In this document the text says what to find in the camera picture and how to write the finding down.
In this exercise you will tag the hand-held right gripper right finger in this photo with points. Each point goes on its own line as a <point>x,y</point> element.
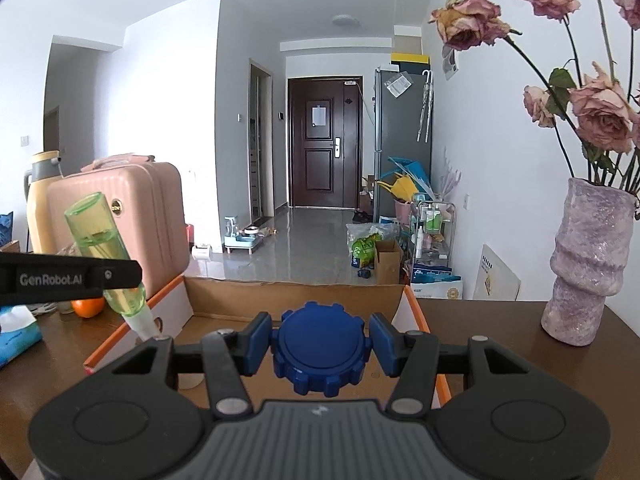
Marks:
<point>386,345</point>

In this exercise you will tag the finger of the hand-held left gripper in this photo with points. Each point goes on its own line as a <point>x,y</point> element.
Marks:
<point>122,274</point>

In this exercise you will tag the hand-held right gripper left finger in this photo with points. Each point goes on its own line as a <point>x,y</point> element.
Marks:
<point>257,344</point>

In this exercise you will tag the green spray bottle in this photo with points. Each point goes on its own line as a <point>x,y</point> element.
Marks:
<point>95,230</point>

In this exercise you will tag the red cardboard box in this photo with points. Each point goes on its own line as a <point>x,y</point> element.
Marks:
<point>225,300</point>

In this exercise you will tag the blue notched cap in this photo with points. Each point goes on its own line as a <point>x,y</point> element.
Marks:
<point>320,350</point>

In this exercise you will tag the orange fruit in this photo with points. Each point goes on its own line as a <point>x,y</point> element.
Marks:
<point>89,308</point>

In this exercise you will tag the blue tissue box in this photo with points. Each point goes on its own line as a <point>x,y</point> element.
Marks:
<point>17,340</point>

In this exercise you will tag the pink suitcase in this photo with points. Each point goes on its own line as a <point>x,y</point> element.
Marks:
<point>150,210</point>

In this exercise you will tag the blue white carton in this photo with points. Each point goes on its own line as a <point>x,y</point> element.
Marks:
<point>435,282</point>

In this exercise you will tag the small brown cardboard box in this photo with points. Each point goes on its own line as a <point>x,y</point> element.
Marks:
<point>389,262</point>

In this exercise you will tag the yellow thermos jug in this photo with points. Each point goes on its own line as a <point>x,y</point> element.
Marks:
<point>42,195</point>

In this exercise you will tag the green plastic bag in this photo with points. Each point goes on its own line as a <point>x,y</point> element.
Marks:
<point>365,250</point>

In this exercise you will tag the white pet water fountain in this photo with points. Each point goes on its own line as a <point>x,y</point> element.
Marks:
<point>240,237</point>

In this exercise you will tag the white leaning board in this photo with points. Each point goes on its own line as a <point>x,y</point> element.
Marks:
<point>495,275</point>

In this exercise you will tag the metal rolling cart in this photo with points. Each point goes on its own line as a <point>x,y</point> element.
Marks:
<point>432,220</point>

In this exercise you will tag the pink bin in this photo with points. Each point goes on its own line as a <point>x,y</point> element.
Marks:
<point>404,211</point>

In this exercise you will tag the yellow tote bag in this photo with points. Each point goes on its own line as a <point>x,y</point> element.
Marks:
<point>397,187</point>

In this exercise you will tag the glass inner door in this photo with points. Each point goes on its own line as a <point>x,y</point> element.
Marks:
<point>260,150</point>

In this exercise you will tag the dark brown entrance door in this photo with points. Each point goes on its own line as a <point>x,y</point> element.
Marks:
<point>320,160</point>

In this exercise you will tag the purple ceramic vase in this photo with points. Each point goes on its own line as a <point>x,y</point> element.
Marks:
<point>585,260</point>

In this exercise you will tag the grey refrigerator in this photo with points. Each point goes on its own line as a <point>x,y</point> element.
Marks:
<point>400,125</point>

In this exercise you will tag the white umbrella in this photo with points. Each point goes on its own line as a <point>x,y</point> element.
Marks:
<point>425,105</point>

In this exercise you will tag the yellow black box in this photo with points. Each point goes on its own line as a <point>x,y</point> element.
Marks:
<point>410,58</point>

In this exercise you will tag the dried pink roses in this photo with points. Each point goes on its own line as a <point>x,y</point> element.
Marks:
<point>600,115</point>

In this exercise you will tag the round ceiling light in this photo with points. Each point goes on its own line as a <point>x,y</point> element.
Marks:
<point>346,20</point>

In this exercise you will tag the wall picture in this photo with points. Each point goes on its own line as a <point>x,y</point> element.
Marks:
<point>449,62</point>

